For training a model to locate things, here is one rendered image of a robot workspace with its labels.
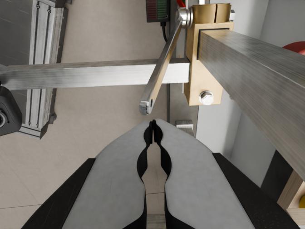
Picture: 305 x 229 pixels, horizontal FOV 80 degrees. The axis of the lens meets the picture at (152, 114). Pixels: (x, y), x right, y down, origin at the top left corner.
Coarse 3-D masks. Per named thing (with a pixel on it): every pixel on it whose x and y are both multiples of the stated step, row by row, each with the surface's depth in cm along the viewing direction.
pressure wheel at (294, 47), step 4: (288, 44) 24; (292, 44) 23; (296, 44) 23; (300, 44) 22; (304, 44) 22; (288, 48) 23; (292, 48) 22; (296, 48) 22; (300, 48) 21; (304, 48) 21; (296, 52) 21; (300, 52) 21; (304, 52) 21
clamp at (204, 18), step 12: (192, 12) 24; (204, 12) 22; (216, 12) 22; (228, 12) 23; (192, 24) 24; (204, 24) 23; (216, 24) 23; (228, 24) 23; (192, 36) 24; (192, 48) 24; (192, 60) 25; (192, 72) 26; (204, 72) 26; (192, 84) 27; (204, 84) 27; (216, 84) 27; (192, 96) 28; (216, 96) 28
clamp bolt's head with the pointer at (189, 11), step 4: (180, 0) 30; (180, 4) 29; (176, 12) 24; (188, 12) 23; (176, 16) 24; (188, 16) 23; (192, 16) 23; (176, 20) 24; (188, 20) 24; (188, 24) 24
